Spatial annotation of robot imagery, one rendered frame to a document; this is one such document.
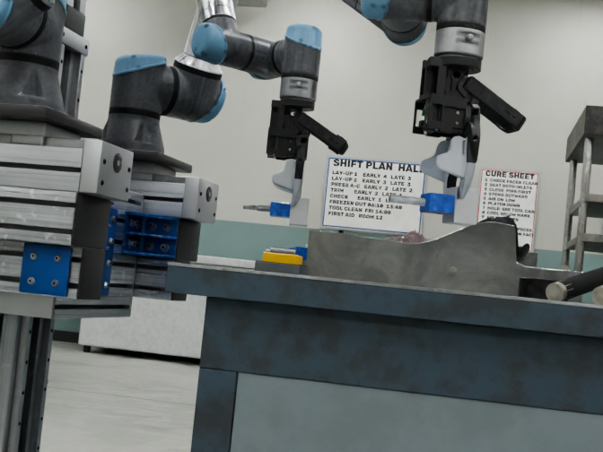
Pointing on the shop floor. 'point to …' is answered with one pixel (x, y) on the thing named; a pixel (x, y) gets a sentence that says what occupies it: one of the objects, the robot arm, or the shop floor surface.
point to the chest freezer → (157, 322)
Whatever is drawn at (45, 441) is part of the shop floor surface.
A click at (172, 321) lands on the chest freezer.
